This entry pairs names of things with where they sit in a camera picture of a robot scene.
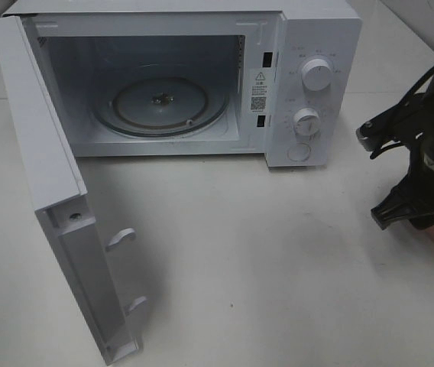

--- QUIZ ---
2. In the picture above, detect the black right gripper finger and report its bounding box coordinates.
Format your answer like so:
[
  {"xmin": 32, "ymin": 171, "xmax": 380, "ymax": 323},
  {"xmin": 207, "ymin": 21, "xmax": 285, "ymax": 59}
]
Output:
[{"xmin": 371, "ymin": 185, "xmax": 434, "ymax": 230}]

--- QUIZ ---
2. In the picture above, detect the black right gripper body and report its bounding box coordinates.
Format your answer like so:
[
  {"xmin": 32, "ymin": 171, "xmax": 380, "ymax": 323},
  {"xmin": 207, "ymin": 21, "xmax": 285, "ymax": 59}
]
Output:
[{"xmin": 400, "ymin": 137, "xmax": 434, "ymax": 218}]

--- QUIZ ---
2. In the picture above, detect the round white door button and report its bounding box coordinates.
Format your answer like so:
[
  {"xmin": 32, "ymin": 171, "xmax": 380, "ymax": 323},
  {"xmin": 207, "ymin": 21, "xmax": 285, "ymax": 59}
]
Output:
[{"xmin": 287, "ymin": 143, "xmax": 311, "ymax": 162}]

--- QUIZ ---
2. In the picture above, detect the white timer knob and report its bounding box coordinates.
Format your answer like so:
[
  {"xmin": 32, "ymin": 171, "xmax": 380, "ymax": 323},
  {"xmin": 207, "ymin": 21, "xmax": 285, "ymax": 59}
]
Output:
[{"xmin": 293, "ymin": 108, "xmax": 321, "ymax": 136}]

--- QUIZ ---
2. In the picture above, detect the white microwave door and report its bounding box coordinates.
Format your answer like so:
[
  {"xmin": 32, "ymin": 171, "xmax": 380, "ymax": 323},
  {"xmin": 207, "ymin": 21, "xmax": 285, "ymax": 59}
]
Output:
[{"xmin": 0, "ymin": 15, "xmax": 147, "ymax": 365}]

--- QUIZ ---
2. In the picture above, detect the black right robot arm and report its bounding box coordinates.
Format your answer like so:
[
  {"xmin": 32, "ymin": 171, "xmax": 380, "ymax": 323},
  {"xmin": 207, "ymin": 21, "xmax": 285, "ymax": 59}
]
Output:
[{"xmin": 357, "ymin": 74, "xmax": 434, "ymax": 229}]

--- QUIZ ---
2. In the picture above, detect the upper white power knob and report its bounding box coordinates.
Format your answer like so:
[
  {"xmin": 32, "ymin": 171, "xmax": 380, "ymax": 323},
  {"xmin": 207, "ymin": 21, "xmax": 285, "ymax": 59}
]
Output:
[{"xmin": 300, "ymin": 57, "xmax": 332, "ymax": 92}]

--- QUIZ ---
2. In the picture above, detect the white microwave oven body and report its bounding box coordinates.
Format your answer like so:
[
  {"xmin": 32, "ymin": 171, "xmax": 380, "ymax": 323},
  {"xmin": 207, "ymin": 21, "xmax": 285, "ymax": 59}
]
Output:
[{"xmin": 0, "ymin": 1, "xmax": 361, "ymax": 167}]

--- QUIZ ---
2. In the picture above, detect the white warning label sticker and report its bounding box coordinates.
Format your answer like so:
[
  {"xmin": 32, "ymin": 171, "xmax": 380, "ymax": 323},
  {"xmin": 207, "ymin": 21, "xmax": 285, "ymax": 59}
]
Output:
[{"xmin": 248, "ymin": 68, "xmax": 274, "ymax": 113}]

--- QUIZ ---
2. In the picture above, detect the glass microwave turntable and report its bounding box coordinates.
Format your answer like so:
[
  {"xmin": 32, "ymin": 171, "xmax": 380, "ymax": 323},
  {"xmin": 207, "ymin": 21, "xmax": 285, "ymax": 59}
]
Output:
[{"xmin": 90, "ymin": 64, "xmax": 235, "ymax": 138}]

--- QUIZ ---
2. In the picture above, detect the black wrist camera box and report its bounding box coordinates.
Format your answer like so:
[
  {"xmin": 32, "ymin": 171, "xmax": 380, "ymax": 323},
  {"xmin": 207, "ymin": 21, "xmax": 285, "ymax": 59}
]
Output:
[{"xmin": 356, "ymin": 93, "xmax": 426, "ymax": 160}]

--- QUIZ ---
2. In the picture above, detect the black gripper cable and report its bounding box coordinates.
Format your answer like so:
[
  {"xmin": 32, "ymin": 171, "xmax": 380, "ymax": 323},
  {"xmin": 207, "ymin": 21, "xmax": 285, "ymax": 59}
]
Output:
[{"xmin": 392, "ymin": 0, "xmax": 434, "ymax": 115}]

